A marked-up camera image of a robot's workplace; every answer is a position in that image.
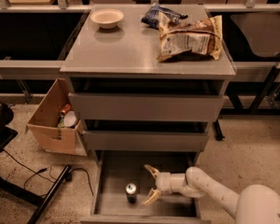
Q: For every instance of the black chair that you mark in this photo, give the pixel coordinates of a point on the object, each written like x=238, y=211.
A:
x=6, y=134

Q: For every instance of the grey drawer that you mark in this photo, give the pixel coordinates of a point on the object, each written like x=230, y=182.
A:
x=180, y=136
x=119, y=168
x=138, y=99

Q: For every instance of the cardboard box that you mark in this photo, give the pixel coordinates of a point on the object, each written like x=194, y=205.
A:
x=46, y=123

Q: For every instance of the white bowl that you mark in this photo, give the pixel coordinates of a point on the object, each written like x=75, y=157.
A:
x=107, y=18

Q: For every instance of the blue chip bag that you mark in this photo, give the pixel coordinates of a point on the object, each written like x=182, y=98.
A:
x=151, y=18

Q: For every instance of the grey middle drawer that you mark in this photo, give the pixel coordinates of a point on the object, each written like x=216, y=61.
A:
x=180, y=136

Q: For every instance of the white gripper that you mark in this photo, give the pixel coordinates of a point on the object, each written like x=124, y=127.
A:
x=163, y=181

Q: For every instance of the brown chip bag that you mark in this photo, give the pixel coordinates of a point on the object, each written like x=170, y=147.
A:
x=202, y=38

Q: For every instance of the black stand leg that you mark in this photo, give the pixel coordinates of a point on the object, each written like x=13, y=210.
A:
x=40, y=202

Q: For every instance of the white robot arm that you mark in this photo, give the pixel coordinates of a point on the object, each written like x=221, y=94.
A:
x=256, y=204

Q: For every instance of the grey drawer cabinet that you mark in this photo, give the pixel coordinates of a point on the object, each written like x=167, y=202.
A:
x=131, y=51

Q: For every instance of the redbull can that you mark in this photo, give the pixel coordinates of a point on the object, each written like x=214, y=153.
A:
x=131, y=192

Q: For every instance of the grey top drawer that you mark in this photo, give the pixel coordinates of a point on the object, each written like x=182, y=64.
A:
x=138, y=99

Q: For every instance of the grey bottom drawer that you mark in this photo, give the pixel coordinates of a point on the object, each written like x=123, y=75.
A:
x=119, y=168

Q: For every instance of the grey chair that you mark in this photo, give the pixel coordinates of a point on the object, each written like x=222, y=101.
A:
x=262, y=32

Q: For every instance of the red can in box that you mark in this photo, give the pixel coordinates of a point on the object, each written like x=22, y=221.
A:
x=64, y=110

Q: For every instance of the white cup in box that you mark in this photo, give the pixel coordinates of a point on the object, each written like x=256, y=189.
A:
x=70, y=119

